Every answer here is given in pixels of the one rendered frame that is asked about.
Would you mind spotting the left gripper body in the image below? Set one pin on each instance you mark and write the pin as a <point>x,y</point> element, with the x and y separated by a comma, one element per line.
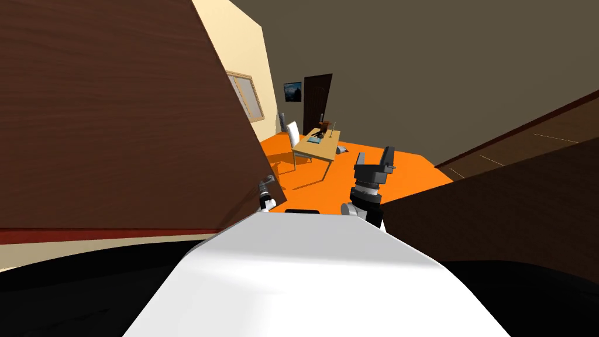
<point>269,179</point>

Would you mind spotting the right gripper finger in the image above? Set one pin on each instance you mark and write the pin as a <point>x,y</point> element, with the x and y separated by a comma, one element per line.
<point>361,158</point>
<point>388,157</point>

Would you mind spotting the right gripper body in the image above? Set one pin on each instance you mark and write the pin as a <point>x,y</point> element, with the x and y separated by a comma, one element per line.
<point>371,174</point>

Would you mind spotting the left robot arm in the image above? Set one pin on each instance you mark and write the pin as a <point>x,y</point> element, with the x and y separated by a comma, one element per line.
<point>266,199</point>

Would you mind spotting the light wooden table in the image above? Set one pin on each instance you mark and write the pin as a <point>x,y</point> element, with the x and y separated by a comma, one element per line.
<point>318,149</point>

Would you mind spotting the white chair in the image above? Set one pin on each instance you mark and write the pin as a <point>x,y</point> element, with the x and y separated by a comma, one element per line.
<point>293,133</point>

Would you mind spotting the dark brown door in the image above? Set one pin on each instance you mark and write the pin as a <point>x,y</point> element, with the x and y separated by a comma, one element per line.
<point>316,105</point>

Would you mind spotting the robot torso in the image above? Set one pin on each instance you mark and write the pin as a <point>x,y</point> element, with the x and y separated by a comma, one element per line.
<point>309,276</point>

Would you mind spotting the dark brown cupboard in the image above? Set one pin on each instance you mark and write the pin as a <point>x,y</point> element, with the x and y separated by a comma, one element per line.
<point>505,210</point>

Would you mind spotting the brown wooden door leaf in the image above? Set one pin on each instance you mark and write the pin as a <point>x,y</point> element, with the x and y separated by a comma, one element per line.
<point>117,117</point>

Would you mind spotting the window with beige frame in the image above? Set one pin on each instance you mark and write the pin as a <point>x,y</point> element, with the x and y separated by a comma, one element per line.
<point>247,97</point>

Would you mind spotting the dark framed wall picture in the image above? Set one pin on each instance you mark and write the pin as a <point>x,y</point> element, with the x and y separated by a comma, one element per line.
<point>292,91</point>

